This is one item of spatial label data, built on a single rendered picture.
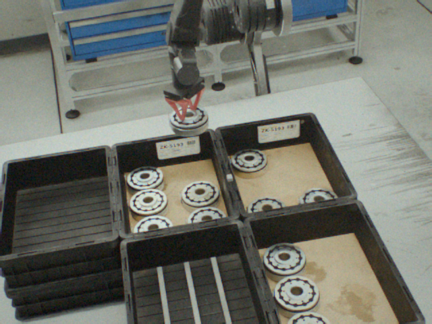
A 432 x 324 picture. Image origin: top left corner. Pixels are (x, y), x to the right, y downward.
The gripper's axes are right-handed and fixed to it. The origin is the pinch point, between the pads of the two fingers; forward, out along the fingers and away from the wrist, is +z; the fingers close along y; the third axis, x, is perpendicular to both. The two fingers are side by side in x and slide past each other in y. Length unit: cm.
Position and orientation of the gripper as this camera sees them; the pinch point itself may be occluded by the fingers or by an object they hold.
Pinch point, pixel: (187, 113)
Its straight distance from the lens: 185.4
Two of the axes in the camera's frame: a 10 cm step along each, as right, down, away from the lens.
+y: 5.7, -5.4, 6.2
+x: -8.2, -3.0, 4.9
